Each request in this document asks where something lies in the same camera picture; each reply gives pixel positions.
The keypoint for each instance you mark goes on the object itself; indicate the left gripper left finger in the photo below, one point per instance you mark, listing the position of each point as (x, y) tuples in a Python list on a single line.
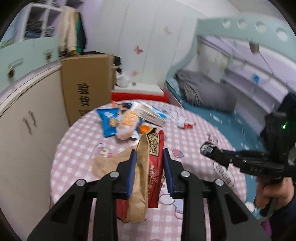
[(69, 218)]

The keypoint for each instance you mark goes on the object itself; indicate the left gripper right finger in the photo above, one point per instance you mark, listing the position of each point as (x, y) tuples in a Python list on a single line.
[(229, 218)]

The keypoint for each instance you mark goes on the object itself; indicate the brown red paper bag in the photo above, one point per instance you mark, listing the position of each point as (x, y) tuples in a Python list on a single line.
[(149, 175)]

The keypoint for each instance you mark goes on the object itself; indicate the orange plastic cup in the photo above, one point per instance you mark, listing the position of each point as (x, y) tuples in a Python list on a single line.
[(144, 129)]

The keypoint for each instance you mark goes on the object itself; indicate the blue snack bag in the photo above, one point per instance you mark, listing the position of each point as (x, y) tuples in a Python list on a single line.
[(109, 120)]

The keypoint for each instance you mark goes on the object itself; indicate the orange white snack bag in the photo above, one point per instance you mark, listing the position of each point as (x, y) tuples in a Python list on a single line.
[(127, 125)]

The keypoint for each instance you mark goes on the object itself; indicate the pink snack packet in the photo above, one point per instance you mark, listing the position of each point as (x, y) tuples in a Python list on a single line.
[(121, 105)]

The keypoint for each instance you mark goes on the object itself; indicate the right hand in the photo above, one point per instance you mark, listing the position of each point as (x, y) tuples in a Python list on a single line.
[(283, 191)]

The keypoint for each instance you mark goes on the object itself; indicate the teal bed sheet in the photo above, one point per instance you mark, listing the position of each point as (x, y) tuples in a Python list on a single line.
[(227, 131)]

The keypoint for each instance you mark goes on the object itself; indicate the pink checkered tablecloth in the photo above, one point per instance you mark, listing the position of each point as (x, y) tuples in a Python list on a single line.
[(82, 142)]

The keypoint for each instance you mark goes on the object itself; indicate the red silver crumpled wrapper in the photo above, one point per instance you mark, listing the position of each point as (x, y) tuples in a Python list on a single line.
[(183, 123)]

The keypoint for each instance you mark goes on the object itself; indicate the grey folded blanket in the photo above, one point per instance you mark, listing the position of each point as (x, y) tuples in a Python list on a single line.
[(200, 90)]

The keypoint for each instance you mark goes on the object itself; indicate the white low cabinet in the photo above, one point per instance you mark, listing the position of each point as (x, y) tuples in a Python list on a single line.
[(33, 121)]

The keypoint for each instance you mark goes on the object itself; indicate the white blue tissue pack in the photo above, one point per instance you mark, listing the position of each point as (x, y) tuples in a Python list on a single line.
[(150, 114)]

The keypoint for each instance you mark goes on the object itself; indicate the teal bed headboard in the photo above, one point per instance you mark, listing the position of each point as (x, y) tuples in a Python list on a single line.
[(271, 32)]

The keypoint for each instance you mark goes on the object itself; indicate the red white storage bench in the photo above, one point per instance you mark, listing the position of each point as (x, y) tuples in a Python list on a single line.
[(139, 91)]

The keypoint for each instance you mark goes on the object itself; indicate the large cardboard box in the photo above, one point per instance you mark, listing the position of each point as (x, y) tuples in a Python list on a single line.
[(87, 82)]

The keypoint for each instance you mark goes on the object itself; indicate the white plastic bag on bench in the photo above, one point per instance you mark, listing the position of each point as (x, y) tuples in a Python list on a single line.
[(122, 79)]

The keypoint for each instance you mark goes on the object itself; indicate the teal drawer unit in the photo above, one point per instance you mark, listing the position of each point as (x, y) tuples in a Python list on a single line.
[(19, 59)]

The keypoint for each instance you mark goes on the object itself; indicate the hanging clothes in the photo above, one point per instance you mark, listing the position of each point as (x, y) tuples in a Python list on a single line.
[(71, 32)]

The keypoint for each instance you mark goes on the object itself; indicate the white cubby shelf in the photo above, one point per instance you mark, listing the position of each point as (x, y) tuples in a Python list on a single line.
[(38, 19)]

